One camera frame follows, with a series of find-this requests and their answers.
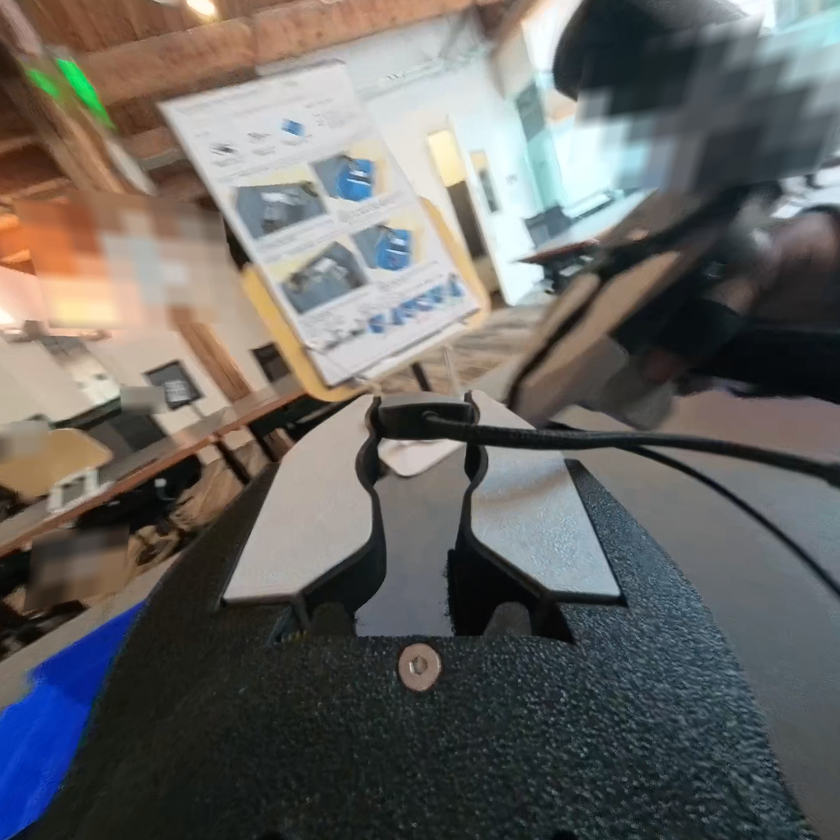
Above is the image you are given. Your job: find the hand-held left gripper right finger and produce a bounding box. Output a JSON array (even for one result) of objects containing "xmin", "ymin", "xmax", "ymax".
[{"xmin": 456, "ymin": 392, "xmax": 624, "ymax": 605}]

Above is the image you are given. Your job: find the person's right hand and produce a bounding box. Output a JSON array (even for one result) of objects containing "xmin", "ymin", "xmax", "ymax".
[{"xmin": 641, "ymin": 208, "xmax": 840, "ymax": 401}]

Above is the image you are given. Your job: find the black braided hub cable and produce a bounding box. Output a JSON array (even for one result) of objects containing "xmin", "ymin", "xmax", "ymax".
[{"xmin": 423, "ymin": 411, "xmax": 840, "ymax": 489}]

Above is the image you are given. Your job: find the wooden board on stand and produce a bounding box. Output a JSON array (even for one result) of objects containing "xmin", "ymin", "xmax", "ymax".
[{"xmin": 0, "ymin": 427, "xmax": 116, "ymax": 513}]

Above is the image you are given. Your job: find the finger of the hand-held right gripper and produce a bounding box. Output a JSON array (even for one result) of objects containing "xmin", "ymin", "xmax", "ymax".
[{"xmin": 506, "ymin": 243, "xmax": 703, "ymax": 430}]

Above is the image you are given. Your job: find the green exit sign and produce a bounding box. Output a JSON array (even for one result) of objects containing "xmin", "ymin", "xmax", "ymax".
[{"xmin": 27, "ymin": 53, "xmax": 112, "ymax": 126}]

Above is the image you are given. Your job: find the printed paper sheet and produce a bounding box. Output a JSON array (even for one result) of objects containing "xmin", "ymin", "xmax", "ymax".
[{"xmin": 158, "ymin": 63, "xmax": 480, "ymax": 388}]

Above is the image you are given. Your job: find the grey slim usb hub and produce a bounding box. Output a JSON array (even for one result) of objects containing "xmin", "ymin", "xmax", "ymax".
[{"xmin": 372, "ymin": 397, "xmax": 476, "ymax": 443}]

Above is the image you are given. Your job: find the black usb cable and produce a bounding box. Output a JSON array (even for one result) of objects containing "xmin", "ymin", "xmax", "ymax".
[{"xmin": 617, "ymin": 444, "xmax": 840, "ymax": 598}]

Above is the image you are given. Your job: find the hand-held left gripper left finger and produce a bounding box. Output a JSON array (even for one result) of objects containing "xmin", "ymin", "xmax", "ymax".
[{"xmin": 224, "ymin": 398, "xmax": 385, "ymax": 611}]

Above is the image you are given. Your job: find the wooden office desk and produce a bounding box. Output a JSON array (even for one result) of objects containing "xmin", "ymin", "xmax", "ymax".
[{"xmin": 519, "ymin": 191, "xmax": 657, "ymax": 273}]

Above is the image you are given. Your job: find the blue plastic bin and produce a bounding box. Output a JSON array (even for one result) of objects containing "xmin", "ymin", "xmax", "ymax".
[{"xmin": 0, "ymin": 604, "xmax": 145, "ymax": 840}]

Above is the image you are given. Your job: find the dark office desk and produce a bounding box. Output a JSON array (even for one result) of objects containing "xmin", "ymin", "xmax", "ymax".
[{"xmin": 0, "ymin": 381, "xmax": 342, "ymax": 559}]

